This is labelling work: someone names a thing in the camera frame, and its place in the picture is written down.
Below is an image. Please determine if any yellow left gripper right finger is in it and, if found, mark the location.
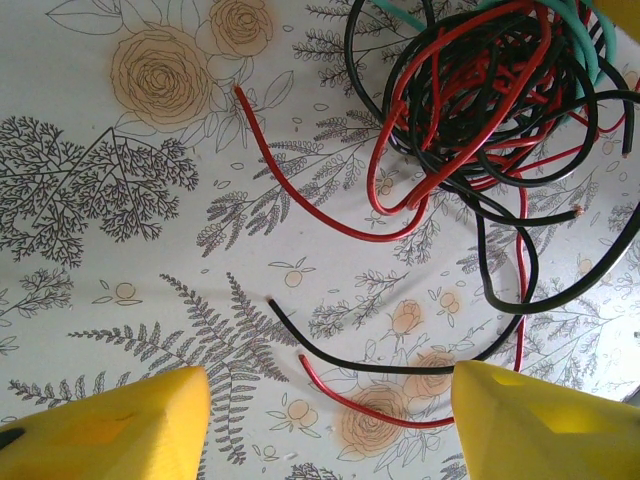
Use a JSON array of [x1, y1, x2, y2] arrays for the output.
[[451, 359, 640, 480]]

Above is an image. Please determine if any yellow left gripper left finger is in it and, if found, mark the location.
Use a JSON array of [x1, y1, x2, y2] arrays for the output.
[[0, 366, 212, 480]]

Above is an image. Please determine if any teal green cable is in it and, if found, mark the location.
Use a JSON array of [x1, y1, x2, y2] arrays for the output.
[[372, 0, 621, 121]]

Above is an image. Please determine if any black cable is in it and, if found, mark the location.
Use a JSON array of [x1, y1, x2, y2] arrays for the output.
[[564, 89, 640, 160], [344, 0, 584, 224], [477, 199, 640, 317], [267, 298, 541, 376]]

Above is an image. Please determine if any red cable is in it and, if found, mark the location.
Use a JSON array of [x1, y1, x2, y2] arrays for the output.
[[298, 172, 531, 430], [367, 19, 551, 216], [233, 84, 431, 244]]

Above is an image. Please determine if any floral patterned tablecloth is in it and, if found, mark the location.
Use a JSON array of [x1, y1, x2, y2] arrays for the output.
[[0, 0, 640, 480]]

